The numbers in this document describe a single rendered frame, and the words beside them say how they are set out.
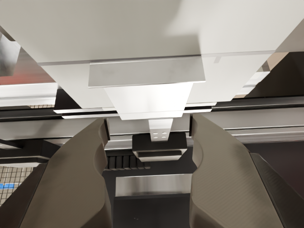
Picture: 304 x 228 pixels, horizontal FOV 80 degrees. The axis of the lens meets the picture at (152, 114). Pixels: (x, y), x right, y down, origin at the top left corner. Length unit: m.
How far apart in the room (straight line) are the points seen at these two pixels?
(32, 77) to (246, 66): 0.24
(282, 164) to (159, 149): 0.57
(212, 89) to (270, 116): 0.37
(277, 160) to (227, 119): 0.40
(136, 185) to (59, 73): 0.14
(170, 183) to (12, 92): 0.23
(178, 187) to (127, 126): 0.28
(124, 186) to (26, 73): 0.18
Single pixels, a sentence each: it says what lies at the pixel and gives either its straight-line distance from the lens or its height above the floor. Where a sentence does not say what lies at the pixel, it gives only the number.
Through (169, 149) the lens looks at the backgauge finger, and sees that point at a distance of 0.40.
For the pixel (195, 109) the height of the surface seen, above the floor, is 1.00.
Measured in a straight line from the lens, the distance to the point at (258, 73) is 0.26.
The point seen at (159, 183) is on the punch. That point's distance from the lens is 0.22.
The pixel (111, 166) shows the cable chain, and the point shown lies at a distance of 0.61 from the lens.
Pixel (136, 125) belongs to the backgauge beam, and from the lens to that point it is 0.47.
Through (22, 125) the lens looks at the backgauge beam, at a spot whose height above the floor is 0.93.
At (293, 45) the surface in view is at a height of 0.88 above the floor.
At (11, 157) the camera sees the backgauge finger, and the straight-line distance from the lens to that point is 0.51.
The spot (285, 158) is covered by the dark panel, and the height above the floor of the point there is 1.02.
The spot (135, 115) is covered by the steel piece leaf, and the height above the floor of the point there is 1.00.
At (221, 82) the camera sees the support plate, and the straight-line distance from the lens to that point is 0.19.
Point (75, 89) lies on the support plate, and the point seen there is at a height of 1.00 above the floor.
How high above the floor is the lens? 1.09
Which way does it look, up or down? 21 degrees down
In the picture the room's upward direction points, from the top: 177 degrees clockwise
